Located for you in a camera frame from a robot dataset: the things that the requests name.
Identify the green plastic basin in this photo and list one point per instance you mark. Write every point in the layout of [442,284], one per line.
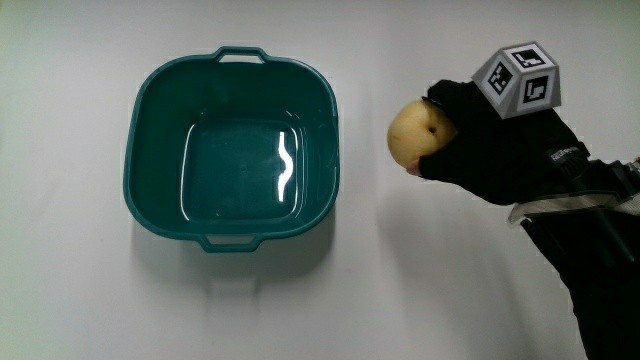
[235,170]

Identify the person's right hand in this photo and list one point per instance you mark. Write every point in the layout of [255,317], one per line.
[500,150]

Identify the person's right forearm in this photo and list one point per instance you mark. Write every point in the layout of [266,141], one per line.
[595,260]

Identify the white desk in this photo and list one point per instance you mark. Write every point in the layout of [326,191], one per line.
[75,300]

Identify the yellow pear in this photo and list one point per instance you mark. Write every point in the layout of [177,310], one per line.
[415,132]

